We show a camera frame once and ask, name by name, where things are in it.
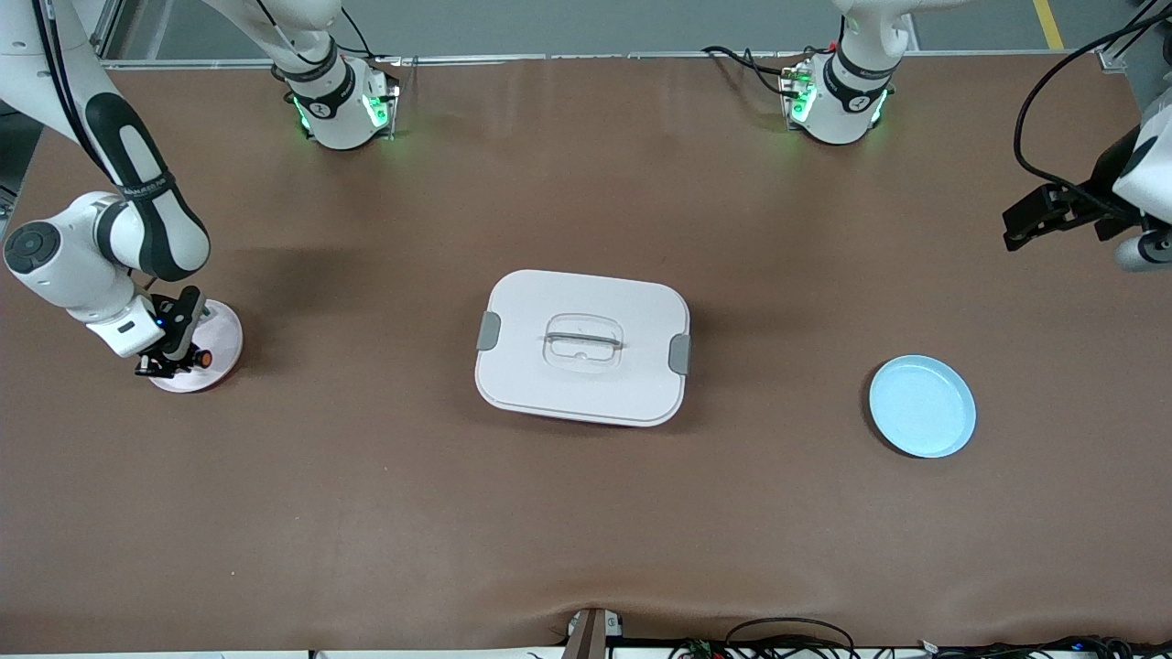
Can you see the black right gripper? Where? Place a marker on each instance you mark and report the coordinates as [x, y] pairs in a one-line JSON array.
[[153, 367]]

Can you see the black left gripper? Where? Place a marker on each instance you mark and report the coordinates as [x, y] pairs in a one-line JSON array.
[[1101, 177]]

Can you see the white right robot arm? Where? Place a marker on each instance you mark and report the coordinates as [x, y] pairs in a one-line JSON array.
[[137, 220]]

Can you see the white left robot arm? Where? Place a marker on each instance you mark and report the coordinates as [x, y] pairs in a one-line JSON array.
[[838, 114]]

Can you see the pink round plate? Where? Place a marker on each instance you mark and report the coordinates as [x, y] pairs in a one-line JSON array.
[[224, 334]]

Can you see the light blue round plate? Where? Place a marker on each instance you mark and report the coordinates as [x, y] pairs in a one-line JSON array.
[[920, 407]]

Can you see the white lidded storage box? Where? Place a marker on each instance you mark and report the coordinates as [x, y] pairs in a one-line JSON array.
[[586, 384]]

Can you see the brown table mat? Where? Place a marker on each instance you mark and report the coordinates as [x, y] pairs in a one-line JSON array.
[[586, 531]]

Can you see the aluminium frame post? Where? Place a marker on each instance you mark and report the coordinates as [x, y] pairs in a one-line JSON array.
[[1122, 50], [105, 32]]

